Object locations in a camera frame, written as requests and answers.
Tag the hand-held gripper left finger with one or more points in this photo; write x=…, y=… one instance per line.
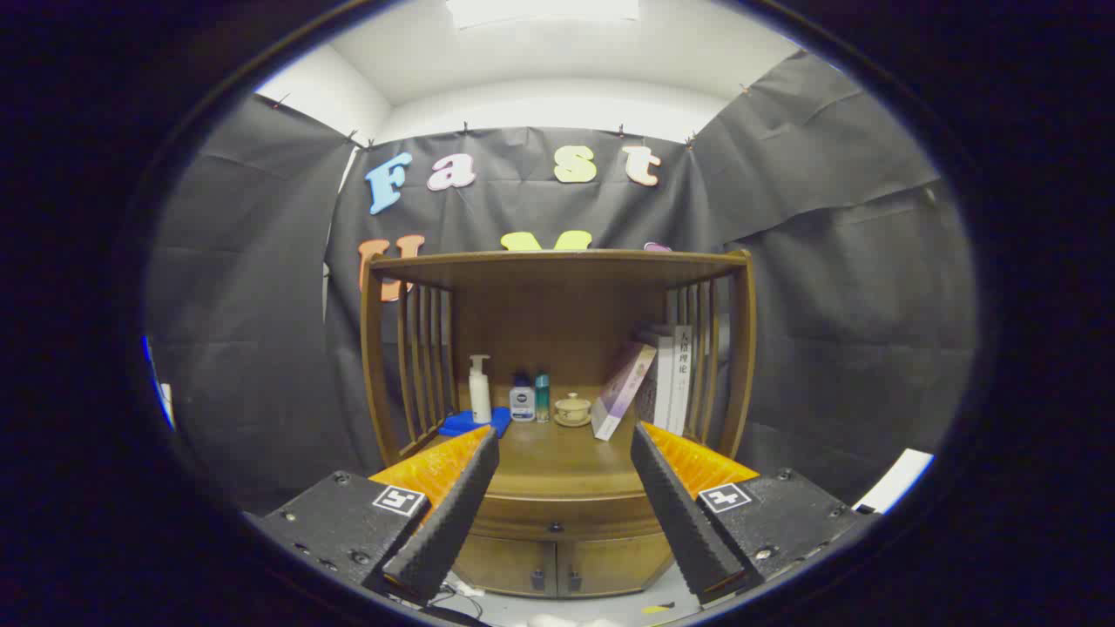
x=449, y=522

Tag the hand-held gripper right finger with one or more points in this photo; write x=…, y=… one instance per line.
x=679, y=514

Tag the wooden drawer with black knob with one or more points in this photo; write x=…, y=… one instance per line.
x=592, y=522

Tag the wooden countertop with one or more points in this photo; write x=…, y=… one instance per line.
x=557, y=453

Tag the wooden cabinet with slatted sides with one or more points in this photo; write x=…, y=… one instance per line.
x=557, y=313

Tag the blue folded cloth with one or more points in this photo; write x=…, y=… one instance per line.
x=462, y=424

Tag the white pump bottle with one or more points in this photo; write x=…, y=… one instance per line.
x=480, y=401

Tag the dark patterned book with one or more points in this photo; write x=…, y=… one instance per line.
x=664, y=383

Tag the purple and white book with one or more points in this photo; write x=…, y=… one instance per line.
x=623, y=392

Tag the white bottle with blue cap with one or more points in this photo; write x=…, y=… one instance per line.
x=522, y=405

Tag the beige saucer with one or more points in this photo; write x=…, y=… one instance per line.
x=572, y=422

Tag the beige lidded teacup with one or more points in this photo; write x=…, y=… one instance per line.
x=573, y=407

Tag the slim teal bottle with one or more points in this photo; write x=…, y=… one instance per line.
x=543, y=401

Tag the white appliance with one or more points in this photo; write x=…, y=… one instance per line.
x=897, y=479

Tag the ceiling light panel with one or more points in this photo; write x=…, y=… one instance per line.
x=540, y=10

